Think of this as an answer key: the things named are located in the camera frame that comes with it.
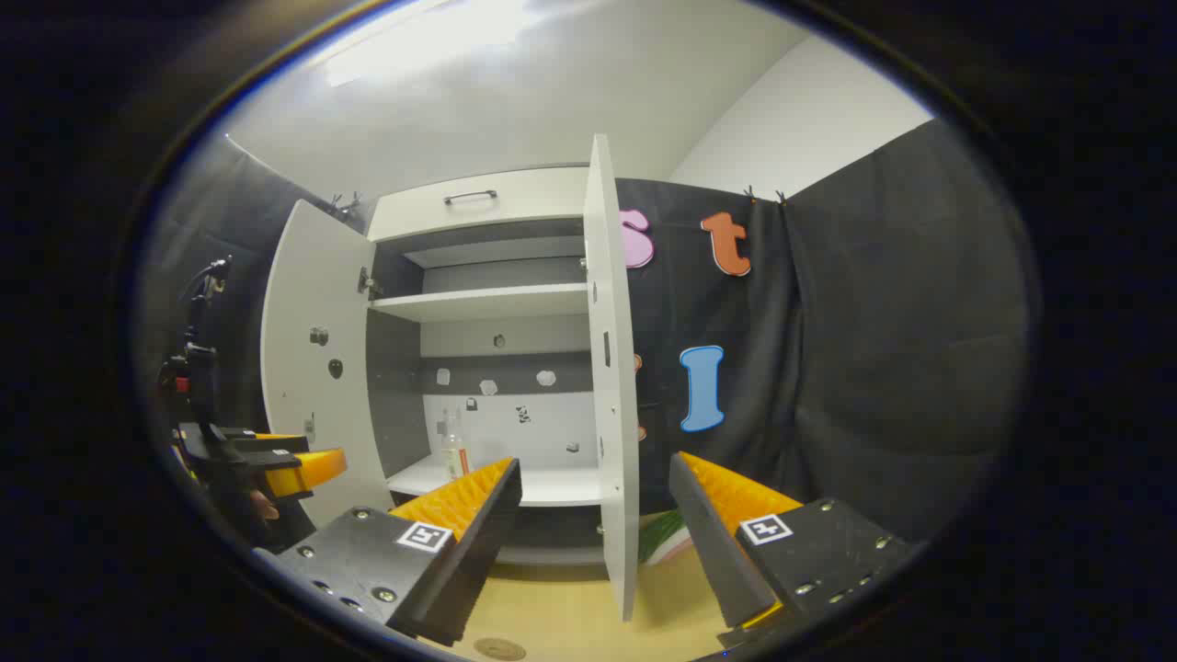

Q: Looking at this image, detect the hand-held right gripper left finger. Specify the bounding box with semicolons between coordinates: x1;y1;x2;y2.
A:
253;457;523;647

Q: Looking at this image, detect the white cabinet shelf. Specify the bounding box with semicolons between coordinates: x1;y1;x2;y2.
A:
386;452;603;508
370;283;589;323

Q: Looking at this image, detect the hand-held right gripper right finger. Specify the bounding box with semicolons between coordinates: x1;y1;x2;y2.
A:
668;451;925;649

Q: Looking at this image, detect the white cabinet drawer front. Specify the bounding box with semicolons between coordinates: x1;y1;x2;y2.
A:
368;166;589;243

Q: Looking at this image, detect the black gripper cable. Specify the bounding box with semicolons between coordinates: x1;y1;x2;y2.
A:
187;257;231;369

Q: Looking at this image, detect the white cabinet door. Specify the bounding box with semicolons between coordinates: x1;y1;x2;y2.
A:
583;133;642;622
260;200;396;530

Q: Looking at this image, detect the green striped object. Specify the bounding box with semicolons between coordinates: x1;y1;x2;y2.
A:
639;510;692;566

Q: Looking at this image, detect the clear glass bottle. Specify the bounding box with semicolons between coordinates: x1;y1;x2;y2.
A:
441;409;473;482

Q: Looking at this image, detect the black backdrop cloth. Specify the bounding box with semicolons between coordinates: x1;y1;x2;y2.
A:
138;118;1031;543

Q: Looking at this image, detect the white cabinet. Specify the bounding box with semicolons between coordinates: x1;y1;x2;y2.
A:
260;133;642;622

